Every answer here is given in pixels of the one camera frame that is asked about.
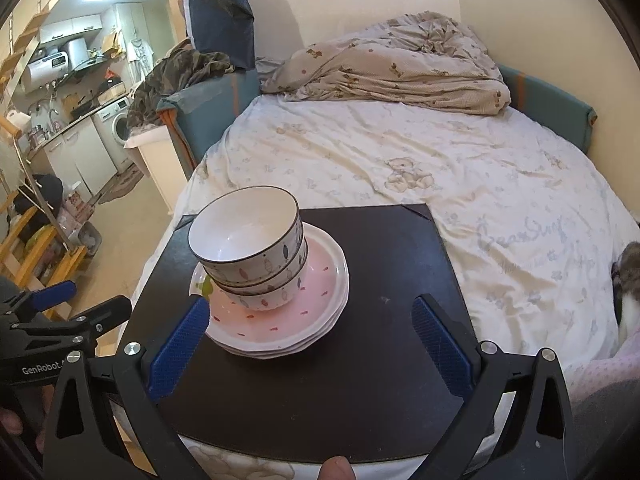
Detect tall white cabinet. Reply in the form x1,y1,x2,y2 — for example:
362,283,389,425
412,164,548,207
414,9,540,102
112,2,152,77

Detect white fish pattern bowl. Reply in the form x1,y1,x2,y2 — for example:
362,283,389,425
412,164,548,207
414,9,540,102
187,186,304,267
204,237,308,289
217,260,307,312

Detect dark brown table mat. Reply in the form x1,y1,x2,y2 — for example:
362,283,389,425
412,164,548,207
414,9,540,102
116,203,501,463

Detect grey floor rug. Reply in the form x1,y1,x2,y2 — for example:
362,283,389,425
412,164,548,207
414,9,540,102
97,164,144,206

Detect person's pink dotted clothing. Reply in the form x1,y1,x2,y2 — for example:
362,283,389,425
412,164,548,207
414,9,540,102
565,342,640,411

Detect white washing machine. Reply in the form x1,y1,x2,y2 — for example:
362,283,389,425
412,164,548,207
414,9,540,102
92,97,137,171

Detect grey waste bin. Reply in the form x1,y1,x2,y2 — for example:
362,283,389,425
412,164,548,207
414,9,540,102
76,221,104,257

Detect teal bed frame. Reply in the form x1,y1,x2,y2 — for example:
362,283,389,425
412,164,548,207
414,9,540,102
157,62,598,181

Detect black bag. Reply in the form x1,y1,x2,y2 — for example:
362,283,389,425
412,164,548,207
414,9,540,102
14,174,64,217

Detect yellow wooden rack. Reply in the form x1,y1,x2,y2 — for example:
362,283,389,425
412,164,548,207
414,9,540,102
0,205,88,306

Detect person's right hand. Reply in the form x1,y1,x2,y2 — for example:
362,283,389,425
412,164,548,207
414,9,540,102
320,456,357,480

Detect paper towel roll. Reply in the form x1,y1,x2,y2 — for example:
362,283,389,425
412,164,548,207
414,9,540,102
4,110,32,135

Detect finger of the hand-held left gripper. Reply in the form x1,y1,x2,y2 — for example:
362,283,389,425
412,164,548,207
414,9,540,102
0,280,78,326
10,295,133,356

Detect wooden staircase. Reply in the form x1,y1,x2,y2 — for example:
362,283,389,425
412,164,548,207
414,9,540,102
0,0,99,88

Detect camouflage clothing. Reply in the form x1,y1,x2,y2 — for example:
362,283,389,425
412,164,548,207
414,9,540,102
126,49,236,132

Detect white bedside cabinet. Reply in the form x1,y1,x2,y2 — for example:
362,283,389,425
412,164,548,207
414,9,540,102
124,130,193,213

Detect grey white cat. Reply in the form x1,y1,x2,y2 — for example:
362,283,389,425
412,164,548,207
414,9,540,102
611,241,640,351

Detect dark blue pillow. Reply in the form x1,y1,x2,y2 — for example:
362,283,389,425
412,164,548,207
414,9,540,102
186,0,256,72

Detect white wall cabinets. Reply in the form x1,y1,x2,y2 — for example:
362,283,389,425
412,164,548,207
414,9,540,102
39,12,104,45

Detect white hanging shirt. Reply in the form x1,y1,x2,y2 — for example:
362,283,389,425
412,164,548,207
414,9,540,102
125,40,154,79

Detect person's left hand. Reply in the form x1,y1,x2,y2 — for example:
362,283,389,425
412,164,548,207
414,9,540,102
0,389,58,458

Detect pink printed box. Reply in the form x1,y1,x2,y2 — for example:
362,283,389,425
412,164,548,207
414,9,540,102
59,192,92,232

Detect pink strawberry seed plate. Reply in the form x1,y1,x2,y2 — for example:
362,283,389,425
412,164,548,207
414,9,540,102
212,295,348,361
205,285,349,354
189,223,349,347

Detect white kitchen base cabinet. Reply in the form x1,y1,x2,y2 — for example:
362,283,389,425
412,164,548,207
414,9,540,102
35,117,119,197

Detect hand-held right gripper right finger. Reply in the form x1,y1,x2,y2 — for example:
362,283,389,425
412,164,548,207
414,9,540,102
411,294,576,480

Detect white water heater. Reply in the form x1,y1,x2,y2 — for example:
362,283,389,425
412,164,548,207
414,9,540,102
24,52,69,94

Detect person's grey clothing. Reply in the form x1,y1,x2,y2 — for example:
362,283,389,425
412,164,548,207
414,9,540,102
570,380,640,480

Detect beige printed quilt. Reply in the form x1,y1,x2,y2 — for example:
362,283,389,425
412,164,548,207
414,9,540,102
260,10,512,118

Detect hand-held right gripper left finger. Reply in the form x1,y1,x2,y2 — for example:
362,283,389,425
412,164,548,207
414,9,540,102
42,296,213,480

